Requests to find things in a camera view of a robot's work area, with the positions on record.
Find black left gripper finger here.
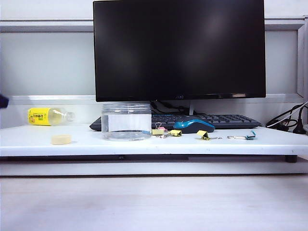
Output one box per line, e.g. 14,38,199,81
0,93,10,109

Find round transparent plastic jar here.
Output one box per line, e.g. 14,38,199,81
101,103,153,141

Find yellow binder clip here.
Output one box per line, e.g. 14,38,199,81
151,122,168,138
160,129,183,139
196,129,223,141

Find yellow labelled plastic bottle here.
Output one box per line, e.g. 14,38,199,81
27,107,76,127

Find pale yellow tape roll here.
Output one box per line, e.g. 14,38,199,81
51,134,72,145

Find white raised desk board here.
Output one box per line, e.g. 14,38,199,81
0,124,308,157

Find black computer monitor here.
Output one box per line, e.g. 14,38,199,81
93,0,267,116

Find blue and black mouse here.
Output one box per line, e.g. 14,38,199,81
173,117,216,134

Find black computer keyboard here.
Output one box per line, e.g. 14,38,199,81
90,114,262,132

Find teal binder clip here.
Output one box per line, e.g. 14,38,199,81
227,130,257,140

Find black power plug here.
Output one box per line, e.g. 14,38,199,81
293,105,308,135

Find grey aluminium partition frame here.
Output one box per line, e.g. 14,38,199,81
0,16,308,106

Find white cable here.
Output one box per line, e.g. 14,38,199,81
267,103,308,128

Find black cable bundle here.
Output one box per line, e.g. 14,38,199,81
266,101,308,132

